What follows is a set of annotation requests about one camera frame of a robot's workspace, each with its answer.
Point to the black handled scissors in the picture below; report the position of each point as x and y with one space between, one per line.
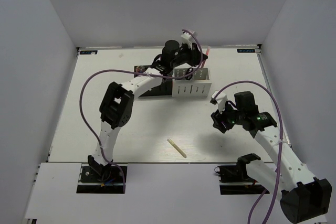
189 73

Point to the slim yellow pen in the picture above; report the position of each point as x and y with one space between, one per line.
177 148

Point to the white double pen holder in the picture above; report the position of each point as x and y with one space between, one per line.
198 86

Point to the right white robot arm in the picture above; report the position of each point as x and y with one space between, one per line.
302 196

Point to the black double pen holder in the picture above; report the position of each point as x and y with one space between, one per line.
164 89

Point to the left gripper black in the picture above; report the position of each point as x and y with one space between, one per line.
195 53

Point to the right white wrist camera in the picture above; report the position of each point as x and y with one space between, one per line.
219 99

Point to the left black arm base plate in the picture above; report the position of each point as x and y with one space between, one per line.
90 182

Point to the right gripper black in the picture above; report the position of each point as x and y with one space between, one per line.
218 118

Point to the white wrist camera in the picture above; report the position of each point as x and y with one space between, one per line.
187 37
219 99

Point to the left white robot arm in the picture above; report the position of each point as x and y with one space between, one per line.
117 103

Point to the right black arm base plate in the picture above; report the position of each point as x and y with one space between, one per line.
231 182

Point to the slim orange pen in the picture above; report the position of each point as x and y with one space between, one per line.
207 53

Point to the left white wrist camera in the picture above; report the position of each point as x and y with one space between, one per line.
187 37

